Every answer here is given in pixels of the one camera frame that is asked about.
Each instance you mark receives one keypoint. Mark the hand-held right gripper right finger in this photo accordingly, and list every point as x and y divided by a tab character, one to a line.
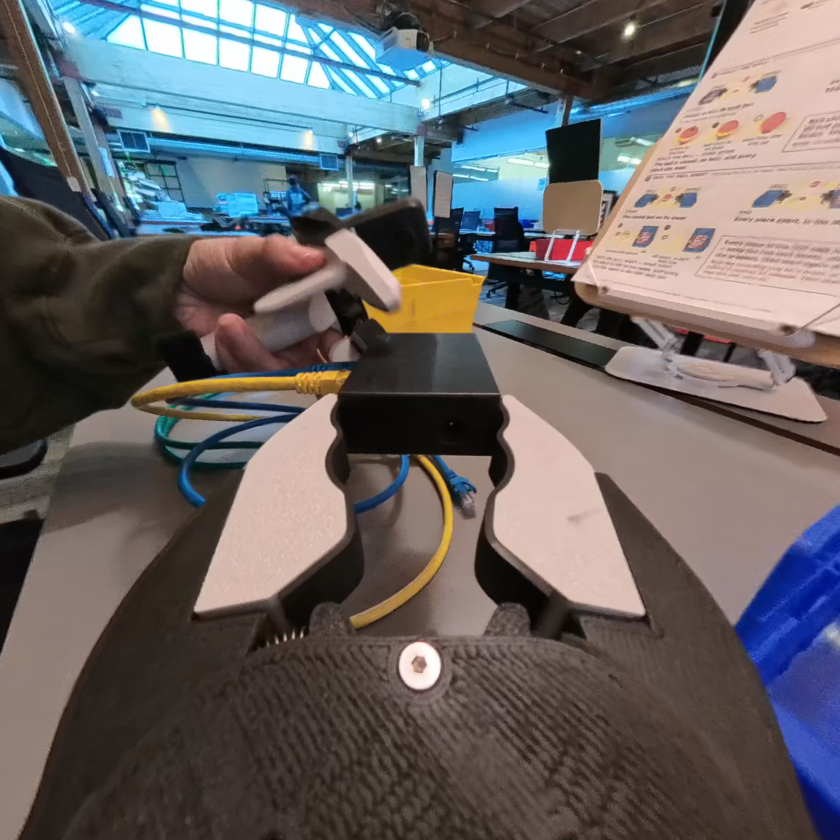
564	525

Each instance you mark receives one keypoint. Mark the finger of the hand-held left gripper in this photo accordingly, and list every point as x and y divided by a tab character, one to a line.
367	269
302	292

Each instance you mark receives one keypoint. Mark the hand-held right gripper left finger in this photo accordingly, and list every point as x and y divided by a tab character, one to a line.
275	518

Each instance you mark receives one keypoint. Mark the yellow plastic bin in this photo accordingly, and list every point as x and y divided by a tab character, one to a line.
433	302

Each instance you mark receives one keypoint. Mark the black network switch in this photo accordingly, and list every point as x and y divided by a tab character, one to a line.
420	394

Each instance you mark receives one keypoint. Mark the person's left hand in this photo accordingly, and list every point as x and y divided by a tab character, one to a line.
229	282

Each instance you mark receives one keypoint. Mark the black office chair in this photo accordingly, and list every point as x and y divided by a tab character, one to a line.
506	229

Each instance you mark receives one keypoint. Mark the red plastic bin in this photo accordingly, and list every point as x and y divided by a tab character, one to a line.
558	249

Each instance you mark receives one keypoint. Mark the wooden document stand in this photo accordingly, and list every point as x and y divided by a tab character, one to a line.
572	207
722	390

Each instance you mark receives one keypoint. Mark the ceiling heater unit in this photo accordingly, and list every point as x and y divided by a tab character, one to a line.
400	46

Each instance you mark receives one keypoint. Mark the black monitor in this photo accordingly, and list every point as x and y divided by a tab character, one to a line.
574	151

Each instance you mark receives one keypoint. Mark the blue plastic bin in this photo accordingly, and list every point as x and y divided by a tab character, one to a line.
807	623

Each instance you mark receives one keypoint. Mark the printed instruction sheet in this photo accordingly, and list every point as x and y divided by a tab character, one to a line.
722	197

